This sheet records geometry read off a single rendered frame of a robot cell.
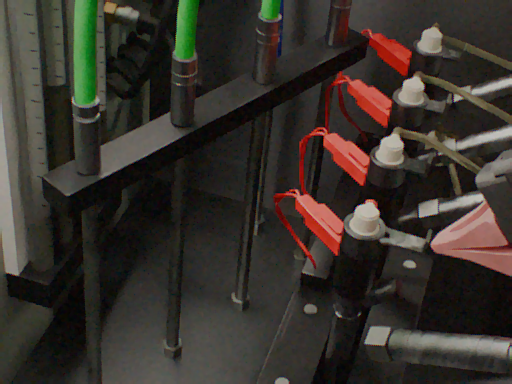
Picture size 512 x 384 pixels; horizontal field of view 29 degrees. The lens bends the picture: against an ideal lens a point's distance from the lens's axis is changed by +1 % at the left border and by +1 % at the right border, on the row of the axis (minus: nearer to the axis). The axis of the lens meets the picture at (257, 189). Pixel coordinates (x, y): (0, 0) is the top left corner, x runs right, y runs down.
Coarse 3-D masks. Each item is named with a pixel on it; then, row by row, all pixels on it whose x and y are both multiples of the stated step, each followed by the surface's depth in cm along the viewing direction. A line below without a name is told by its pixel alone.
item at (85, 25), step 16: (80, 0) 61; (96, 0) 61; (80, 16) 62; (96, 16) 62; (80, 32) 62; (96, 32) 63; (80, 48) 63; (80, 64) 64; (80, 80) 65; (80, 96) 66; (96, 96) 67; (80, 112) 66; (96, 112) 67
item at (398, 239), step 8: (392, 232) 66; (400, 232) 66; (384, 240) 65; (392, 240) 65; (400, 240) 66; (408, 240) 66; (416, 240) 66; (424, 240) 66; (400, 248) 65; (408, 248) 65; (416, 248) 65
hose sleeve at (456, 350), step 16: (400, 336) 56; (416, 336) 55; (432, 336) 54; (448, 336) 53; (464, 336) 53; (480, 336) 52; (496, 336) 52; (400, 352) 55; (416, 352) 54; (432, 352) 54; (448, 352) 53; (464, 352) 52; (480, 352) 51; (496, 352) 51; (464, 368) 53; (480, 368) 52; (496, 368) 51
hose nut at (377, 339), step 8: (376, 328) 57; (384, 328) 57; (392, 328) 57; (400, 328) 57; (368, 336) 57; (376, 336) 57; (384, 336) 56; (368, 344) 57; (376, 344) 56; (384, 344) 56; (368, 352) 57; (376, 352) 57; (384, 352) 56; (376, 360) 57; (384, 360) 57; (392, 360) 56
